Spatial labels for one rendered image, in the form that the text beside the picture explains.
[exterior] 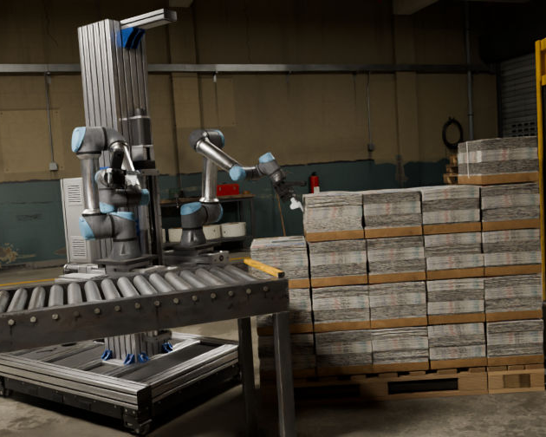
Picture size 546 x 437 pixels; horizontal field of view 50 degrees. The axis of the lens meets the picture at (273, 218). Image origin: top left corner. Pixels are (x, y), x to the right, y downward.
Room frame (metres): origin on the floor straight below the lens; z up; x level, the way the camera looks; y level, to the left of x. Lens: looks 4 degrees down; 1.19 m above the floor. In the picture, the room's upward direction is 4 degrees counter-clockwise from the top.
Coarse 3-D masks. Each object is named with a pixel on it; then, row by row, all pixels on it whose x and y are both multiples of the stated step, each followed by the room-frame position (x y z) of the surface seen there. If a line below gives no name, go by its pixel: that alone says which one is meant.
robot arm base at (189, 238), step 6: (186, 228) 3.26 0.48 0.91; (192, 228) 3.26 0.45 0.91; (198, 228) 3.28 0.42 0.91; (186, 234) 3.26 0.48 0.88; (192, 234) 3.26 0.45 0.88; (198, 234) 3.27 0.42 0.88; (204, 234) 3.31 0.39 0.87; (180, 240) 3.31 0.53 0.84; (186, 240) 3.25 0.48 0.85; (192, 240) 3.26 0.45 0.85; (198, 240) 3.25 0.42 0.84; (204, 240) 3.28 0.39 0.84
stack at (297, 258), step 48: (288, 240) 3.11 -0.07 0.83; (336, 240) 2.96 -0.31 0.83; (384, 240) 2.93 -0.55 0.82; (432, 240) 2.93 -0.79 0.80; (480, 240) 2.93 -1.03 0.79; (336, 288) 2.93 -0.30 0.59; (384, 288) 2.93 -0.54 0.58; (432, 288) 2.93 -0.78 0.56; (480, 288) 2.92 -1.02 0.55; (336, 336) 2.93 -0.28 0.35; (384, 336) 2.93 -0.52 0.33; (432, 336) 2.93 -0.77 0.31; (480, 336) 2.92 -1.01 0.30; (336, 384) 2.93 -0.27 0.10; (384, 384) 2.93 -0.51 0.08; (480, 384) 2.92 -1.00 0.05
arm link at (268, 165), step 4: (264, 156) 3.08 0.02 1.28; (268, 156) 3.08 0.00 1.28; (272, 156) 3.10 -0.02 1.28; (260, 160) 3.10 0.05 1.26; (264, 160) 3.08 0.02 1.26; (268, 160) 3.08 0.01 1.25; (272, 160) 3.09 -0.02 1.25; (260, 164) 3.11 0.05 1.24; (264, 164) 3.09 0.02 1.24; (268, 164) 3.08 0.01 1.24; (272, 164) 3.08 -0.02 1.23; (276, 164) 3.10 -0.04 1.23; (260, 168) 3.11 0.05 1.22; (264, 168) 3.10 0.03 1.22; (268, 168) 3.09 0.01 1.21; (272, 168) 3.08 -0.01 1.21; (276, 168) 3.08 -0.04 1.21; (280, 168) 3.10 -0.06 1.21; (264, 172) 3.11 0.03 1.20; (268, 172) 3.09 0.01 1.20; (272, 172) 3.08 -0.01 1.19
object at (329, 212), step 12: (312, 204) 2.93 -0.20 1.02; (324, 204) 2.93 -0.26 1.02; (336, 204) 2.93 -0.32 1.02; (348, 204) 2.93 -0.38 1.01; (360, 204) 2.93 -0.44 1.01; (312, 216) 2.94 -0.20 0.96; (324, 216) 2.94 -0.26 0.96; (336, 216) 2.94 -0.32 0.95; (348, 216) 2.94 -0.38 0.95; (360, 216) 2.94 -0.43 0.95; (312, 228) 2.94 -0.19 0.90; (324, 228) 2.94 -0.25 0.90; (336, 228) 2.94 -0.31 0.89; (348, 228) 2.93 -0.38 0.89; (360, 228) 2.93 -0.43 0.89; (324, 240) 2.93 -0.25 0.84
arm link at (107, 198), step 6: (102, 192) 2.58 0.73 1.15; (108, 192) 2.58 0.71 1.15; (114, 192) 2.60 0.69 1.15; (120, 192) 2.62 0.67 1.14; (102, 198) 2.58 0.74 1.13; (108, 198) 2.58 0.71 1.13; (114, 198) 2.59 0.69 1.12; (120, 198) 2.61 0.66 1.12; (126, 198) 2.62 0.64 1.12; (102, 204) 2.58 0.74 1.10; (108, 204) 2.58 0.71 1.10; (114, 204) 2.59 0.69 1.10; (120, 204) 2.61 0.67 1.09; (126, 204) 2.62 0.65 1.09; (102, 210) 2.58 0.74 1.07; (108, 210) 2.58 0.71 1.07; (114, 210) 2.59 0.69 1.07
